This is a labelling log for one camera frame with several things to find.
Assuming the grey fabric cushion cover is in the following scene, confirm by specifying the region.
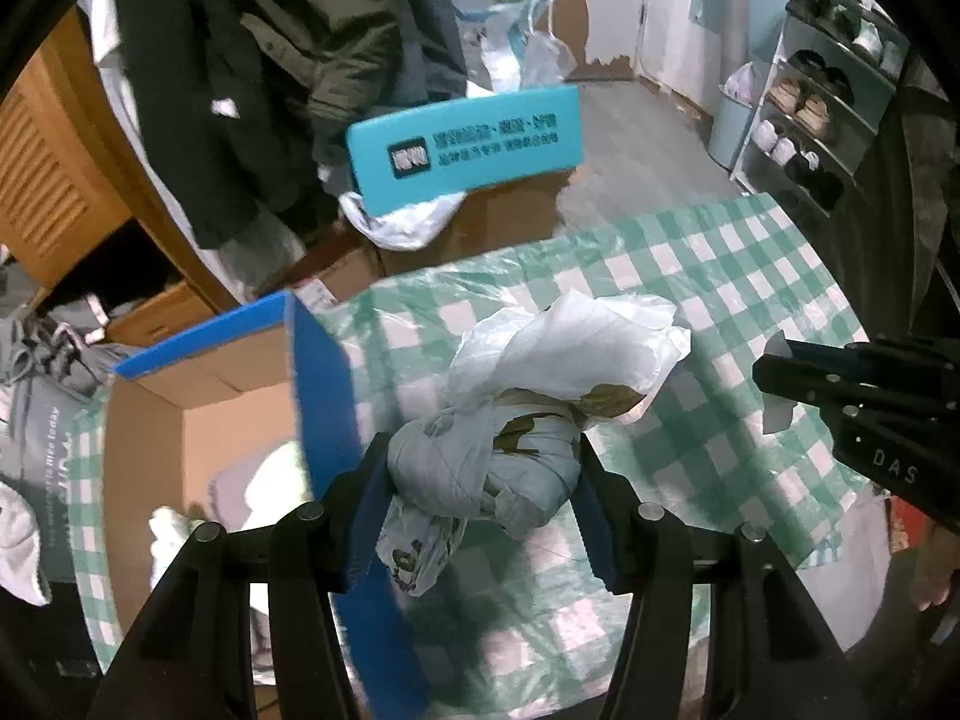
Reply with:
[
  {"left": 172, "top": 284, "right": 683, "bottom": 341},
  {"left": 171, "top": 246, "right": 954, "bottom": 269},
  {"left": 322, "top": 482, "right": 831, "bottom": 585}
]
[{"left": 206, "top": 440, "right": 313, "bottom": 532}]

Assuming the grey shoe rack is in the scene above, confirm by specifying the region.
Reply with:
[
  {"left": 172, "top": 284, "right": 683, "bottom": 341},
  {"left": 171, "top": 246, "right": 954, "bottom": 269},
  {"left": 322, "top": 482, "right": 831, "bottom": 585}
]
[{"left": 732, "top": 0, "right": 910, "bottom": 215}]

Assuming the white patterned cloth bundle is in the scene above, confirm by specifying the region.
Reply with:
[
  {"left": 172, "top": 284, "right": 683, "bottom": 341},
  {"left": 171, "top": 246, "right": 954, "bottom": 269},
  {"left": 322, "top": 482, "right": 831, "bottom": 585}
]
[{"left": 376, "top": 291, "right": 690, "bottom": 596}]

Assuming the green checkered tablecloth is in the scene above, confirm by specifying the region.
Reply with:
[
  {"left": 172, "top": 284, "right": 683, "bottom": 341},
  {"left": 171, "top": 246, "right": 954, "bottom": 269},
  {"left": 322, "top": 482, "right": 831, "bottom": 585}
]
[{"left": 67, "top": 191, "right": 872, "bottom": 699}]

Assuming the blue plastic bag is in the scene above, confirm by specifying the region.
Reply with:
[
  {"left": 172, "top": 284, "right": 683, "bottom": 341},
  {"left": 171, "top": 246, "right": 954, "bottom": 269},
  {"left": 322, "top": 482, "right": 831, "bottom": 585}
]
[{"left": 451, "top": 0, "right": 576, "bottom": 96}]

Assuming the grey printed bag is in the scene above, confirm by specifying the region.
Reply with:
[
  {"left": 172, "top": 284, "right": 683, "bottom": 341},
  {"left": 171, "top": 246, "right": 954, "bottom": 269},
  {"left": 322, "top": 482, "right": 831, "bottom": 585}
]
[{"left": 2, "top": 310, "right": 137, "bottom": 606}]

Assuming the dark hanging jacket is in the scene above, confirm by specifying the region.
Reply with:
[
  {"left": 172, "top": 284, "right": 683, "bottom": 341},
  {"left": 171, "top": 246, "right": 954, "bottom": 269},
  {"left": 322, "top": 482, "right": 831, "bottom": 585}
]
[{"left": 116, "top": 0, "right": 467, "bottom": 250}]

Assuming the white sock in box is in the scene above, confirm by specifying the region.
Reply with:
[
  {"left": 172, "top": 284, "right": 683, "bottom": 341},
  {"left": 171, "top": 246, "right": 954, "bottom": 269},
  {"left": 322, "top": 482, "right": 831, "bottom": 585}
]
[{"left": 148, "top": 507, "right": 202, "bottom": 589}]

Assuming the teal sign board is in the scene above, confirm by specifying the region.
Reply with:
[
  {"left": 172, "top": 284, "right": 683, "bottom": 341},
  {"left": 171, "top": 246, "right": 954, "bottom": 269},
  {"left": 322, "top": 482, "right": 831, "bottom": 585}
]
[{"left": 347, "top": 85, "right": 584, "bottom": 216}]

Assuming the white plastic bag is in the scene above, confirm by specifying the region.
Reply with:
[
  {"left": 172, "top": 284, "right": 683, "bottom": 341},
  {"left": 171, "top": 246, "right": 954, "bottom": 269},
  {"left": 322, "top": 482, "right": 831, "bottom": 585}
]
[{"left": 317, "top": 164, "right": 466, "bottom": 252}]

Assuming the light blue bin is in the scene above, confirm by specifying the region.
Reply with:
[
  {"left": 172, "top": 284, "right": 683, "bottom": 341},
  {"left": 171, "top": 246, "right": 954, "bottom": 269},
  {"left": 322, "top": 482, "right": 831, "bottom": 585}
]
[{"left": 708, "top": 62, "right": 757, "bottom": 169}]

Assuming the red box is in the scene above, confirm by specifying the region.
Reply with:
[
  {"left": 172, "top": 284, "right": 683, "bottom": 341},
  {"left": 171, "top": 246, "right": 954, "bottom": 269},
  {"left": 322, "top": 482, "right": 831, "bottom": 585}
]
[{"left": 887, "top": 496, "right": 928, "bottom": 554}]

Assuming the brown cardboard box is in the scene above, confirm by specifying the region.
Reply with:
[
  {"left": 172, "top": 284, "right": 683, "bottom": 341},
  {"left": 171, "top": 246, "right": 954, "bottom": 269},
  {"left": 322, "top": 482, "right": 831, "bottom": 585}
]
[{"left": 256, "top": 171, "right": 574, "bottom": 301}]

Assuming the person's right hand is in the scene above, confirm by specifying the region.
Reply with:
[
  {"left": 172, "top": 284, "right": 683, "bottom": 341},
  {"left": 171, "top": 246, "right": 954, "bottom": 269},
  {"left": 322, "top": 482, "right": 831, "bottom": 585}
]
[{"left": 910, "top": 523, "right": 960, "bottom": 611}]

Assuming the blue cardboard box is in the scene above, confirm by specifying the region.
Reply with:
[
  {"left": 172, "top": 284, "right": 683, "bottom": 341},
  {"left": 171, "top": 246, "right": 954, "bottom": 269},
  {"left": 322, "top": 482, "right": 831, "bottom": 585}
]
[{"left": 101, "top": 293, "right": 428, "bottom": 718}]

